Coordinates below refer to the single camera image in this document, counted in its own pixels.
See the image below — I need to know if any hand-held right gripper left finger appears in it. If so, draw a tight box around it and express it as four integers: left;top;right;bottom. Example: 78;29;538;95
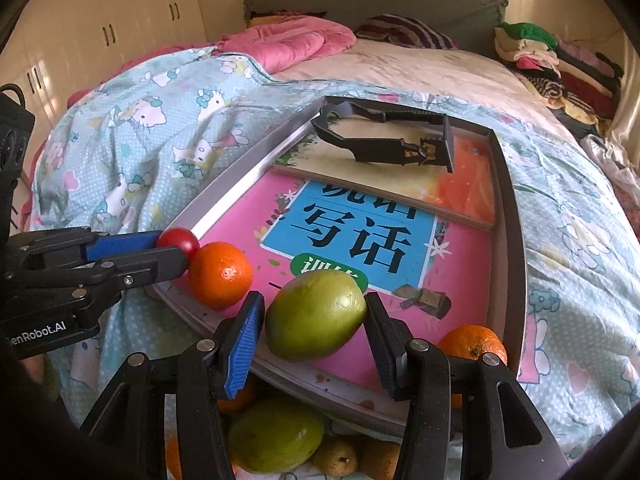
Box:
80;291;266;480

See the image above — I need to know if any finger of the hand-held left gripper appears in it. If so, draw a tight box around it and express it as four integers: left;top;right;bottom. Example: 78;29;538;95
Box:
72;246;190;307
22;227;162;269

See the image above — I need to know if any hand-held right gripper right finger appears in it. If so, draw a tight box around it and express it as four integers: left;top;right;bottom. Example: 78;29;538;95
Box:
364;291;571;480

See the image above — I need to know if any red tomato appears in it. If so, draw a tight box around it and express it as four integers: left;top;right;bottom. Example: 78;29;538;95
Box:
156;227;201;267

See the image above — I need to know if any orange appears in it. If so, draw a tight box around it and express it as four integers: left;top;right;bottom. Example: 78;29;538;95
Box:
437;324;509;366
187;241;254;312
217;375;261;415

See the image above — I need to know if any green mango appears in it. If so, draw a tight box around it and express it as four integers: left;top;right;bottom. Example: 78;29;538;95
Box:
227;397;326;475
264;272;369;362

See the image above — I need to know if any brown kiwi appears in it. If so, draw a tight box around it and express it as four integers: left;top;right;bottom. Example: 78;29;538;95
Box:
359;437;404;480
312;435;360;477

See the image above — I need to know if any grey cardboard box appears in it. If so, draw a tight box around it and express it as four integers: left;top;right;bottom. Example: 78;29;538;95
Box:
150;95;529;438

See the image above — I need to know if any cartoon cat printed blanket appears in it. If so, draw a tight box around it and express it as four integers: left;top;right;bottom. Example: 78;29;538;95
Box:
27;45;640;480

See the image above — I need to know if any pink book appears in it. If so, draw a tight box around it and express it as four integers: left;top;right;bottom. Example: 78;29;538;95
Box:
170;170;496;392

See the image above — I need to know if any black plastic clamp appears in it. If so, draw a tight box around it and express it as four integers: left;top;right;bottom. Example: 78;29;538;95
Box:
310;102;456;175

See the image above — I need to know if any cream wardrobe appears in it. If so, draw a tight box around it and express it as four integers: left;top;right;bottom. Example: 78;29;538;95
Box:
0;0;209;137

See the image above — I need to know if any pink quilt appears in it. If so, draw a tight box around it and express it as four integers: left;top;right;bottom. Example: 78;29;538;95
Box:
115;15;357;74

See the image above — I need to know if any white cloth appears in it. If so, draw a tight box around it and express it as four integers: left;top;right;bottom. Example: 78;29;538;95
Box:
579;134;640;212

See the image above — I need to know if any striped purple pillow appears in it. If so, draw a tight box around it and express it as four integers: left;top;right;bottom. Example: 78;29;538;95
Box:
355;14;459;51

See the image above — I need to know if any pile of folded clothes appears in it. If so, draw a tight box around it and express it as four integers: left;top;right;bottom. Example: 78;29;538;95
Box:
494;21;626;132

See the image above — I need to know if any grey-green headboard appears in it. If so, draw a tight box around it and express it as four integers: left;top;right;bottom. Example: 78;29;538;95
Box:
242;0;509;56

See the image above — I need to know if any cream curtain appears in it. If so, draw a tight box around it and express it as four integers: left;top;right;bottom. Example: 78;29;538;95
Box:
611;25;640;136

